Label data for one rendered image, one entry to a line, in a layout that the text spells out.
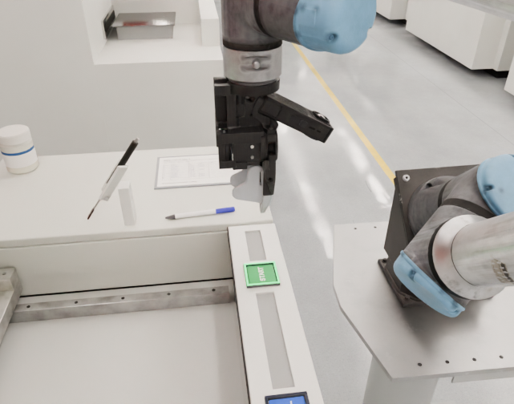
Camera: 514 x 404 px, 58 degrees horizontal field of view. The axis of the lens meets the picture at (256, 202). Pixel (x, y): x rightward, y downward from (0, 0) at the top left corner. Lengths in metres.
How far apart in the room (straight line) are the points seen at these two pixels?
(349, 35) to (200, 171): 0.67
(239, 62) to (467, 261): 0.37
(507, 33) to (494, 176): 4.42
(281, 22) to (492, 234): 0.33
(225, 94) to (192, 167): 0.52
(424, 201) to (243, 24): 0.49
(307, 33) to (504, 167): 0.40
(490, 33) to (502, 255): 4.62
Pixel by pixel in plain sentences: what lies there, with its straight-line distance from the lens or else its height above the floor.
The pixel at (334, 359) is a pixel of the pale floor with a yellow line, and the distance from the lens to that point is 1.93.
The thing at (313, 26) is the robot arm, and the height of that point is 1.40.
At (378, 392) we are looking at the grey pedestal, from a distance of 1.26.
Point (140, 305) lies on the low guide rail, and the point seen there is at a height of 0.84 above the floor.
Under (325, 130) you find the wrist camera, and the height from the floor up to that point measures 1.23.
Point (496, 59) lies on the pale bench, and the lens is 5.25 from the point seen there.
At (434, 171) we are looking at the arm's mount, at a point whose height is 1.05.
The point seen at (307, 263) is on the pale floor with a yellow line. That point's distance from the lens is 2.32.
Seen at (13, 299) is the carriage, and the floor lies 0.87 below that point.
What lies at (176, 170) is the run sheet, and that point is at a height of 0.97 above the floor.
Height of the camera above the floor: 1.51
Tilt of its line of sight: 33 degrees down
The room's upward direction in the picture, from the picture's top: straight up
